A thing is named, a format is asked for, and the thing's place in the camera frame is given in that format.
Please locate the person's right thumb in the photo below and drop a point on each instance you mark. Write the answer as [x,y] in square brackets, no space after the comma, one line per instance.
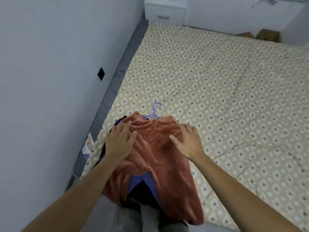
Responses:
[175,141]

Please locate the person's left thumb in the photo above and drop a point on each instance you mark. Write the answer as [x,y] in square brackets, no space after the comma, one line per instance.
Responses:
[132,140]

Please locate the beige diamond-patterned bed sheet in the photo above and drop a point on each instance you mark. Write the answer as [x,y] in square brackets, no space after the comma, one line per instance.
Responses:
[217,94]

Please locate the floral patterned cloth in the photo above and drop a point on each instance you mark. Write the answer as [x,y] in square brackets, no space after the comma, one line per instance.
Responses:
[87,148]

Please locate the black wall socket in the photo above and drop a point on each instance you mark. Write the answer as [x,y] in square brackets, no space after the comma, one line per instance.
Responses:
[101,73]

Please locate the person's right hand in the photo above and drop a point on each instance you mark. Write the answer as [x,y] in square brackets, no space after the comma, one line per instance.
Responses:
[190,144]

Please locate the person's left forearm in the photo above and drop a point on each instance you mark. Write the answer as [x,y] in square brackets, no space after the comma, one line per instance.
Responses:
[79,193]

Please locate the person's left hand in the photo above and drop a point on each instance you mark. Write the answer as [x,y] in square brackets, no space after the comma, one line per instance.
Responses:
[118,144]

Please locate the white nightstand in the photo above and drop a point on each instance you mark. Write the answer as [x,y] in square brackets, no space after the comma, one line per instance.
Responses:
[164,8]

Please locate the flat cardboard box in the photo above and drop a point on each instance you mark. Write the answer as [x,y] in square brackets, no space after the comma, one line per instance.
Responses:
[246,35]

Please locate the grey bed frame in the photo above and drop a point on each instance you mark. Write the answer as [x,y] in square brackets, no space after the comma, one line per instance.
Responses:
[115,77]

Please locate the grey trousers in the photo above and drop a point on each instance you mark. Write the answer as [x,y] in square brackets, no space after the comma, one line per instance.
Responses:
[149,218]

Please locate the purple clothes hanger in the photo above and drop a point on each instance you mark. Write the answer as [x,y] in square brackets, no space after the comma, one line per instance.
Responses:
[154,115]

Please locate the person's right forearm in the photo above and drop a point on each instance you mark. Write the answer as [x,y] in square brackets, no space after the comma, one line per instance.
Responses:
[236,193]

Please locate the orange fleece garment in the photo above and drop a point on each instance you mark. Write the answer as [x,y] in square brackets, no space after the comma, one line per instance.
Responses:
[154,152]

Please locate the brown cardboard box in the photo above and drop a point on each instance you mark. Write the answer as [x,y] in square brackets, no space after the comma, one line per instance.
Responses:
[269,35]

